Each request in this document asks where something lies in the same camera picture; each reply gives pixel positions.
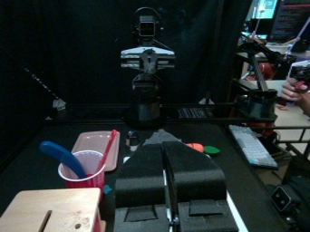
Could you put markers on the bright computer monitor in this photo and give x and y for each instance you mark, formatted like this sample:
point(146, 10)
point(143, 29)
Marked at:
point(264, 8)

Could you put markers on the small dark toy sushi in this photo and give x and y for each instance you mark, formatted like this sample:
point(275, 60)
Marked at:
point(134, 137)

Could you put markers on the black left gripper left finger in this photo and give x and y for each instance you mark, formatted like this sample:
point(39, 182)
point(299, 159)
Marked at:
point(140, 178)

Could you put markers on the blue plastic utensil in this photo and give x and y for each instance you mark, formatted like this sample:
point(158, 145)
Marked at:
point(60, 152)

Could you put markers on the orange toy carrot green top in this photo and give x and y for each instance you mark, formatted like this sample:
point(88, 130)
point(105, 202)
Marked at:
point(198, 147)

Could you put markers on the beige side table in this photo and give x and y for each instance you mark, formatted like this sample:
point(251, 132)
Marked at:
point(293, 120)

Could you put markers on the red plastic utensil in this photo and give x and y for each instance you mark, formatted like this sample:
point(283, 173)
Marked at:
point(108, 148)

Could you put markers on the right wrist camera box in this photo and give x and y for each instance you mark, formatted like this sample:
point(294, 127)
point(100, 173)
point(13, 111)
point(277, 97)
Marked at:
point(147, 27)

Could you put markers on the white cutting board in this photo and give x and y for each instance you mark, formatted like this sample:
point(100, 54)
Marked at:
point(238, 216)

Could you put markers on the person's hand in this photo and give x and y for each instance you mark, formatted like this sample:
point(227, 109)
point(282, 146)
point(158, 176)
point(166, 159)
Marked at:
point(290, 90)

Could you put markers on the dark computer monitor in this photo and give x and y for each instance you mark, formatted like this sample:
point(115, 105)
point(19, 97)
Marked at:
point(290, 18)

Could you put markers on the black vented box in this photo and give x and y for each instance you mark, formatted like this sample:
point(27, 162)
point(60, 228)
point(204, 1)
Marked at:
point(191, 113)

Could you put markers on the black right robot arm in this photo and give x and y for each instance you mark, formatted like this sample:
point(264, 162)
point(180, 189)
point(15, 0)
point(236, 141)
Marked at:
point(144, 102)

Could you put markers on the small teal toy piece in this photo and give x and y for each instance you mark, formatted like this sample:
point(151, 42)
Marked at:
point(107, 189)

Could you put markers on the grey toy knife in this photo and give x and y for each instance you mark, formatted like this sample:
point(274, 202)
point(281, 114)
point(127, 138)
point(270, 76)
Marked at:
point(160, 136)

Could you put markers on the pink plastic tray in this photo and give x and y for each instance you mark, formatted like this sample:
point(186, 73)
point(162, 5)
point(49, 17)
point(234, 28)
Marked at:
point(92, 142)

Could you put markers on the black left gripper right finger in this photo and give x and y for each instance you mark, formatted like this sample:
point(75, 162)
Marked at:
point(194, 178)

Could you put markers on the person's forearm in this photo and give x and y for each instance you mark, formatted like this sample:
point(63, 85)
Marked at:
point(305, 105)

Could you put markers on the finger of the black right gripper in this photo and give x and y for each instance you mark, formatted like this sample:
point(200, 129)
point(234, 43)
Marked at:
point(152, 62)
point(144, 62)

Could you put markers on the red plastic cup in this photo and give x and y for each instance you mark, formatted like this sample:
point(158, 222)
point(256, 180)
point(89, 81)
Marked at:
point(87, 178)

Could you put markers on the wooden knife block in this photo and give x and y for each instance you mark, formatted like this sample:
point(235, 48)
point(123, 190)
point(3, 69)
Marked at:
point(52, 208)

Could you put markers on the grey computer keyboard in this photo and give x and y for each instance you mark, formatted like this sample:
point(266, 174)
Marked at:
point(251, 146)

